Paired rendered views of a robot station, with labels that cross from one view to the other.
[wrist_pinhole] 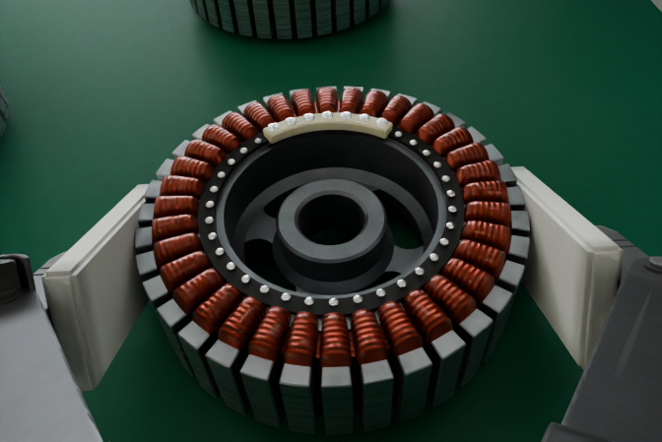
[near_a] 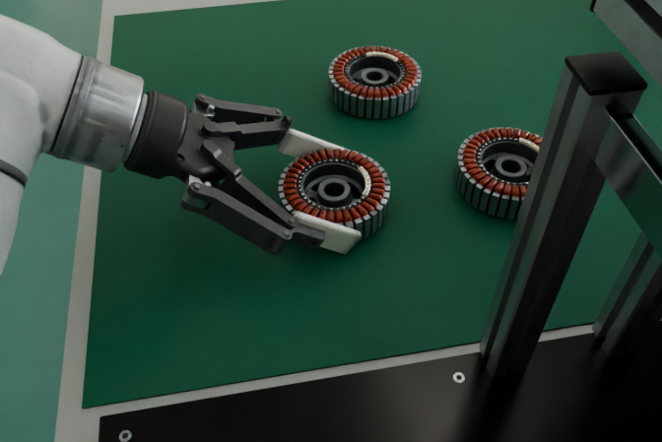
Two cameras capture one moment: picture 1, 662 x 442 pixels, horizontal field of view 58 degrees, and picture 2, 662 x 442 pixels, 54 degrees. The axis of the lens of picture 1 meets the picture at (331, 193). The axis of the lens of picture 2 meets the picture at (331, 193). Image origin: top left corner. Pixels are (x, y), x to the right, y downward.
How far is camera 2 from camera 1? 57 cm
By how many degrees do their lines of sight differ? 55
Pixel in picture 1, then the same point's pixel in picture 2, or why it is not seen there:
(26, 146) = (381, 126)
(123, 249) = (312, 146)
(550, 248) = (313, 222)
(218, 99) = (415, 169)
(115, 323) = (295, 152)
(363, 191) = (345, 195)
